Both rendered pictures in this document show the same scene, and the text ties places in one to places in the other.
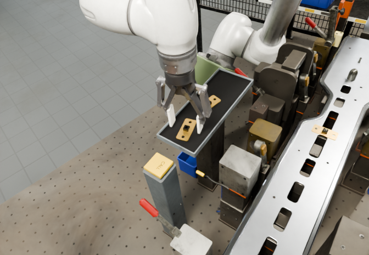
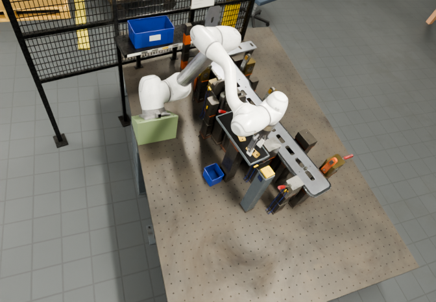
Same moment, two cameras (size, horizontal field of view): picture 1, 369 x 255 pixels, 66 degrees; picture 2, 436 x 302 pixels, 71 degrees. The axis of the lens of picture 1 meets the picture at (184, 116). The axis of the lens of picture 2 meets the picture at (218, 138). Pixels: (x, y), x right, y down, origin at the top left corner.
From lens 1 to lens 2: 145 cm
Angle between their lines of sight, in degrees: 52
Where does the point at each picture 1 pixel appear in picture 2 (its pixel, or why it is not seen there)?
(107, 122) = (40, 250)
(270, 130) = not seen: hidden behind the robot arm
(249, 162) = (274, 141)
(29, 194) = (175, 293)
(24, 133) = not seen: outside the picture
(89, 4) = (254, 128)
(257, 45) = (181, 89)
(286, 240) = (298, 154)
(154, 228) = (241, 216)
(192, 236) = (292, 180)
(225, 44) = (159, 100)
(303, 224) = (294, 145)
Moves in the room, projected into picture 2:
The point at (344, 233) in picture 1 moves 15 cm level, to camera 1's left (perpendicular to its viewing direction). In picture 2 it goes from (304, 136) to (301, 153)
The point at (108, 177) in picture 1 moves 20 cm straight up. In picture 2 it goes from (192, 230) to (196, 218)
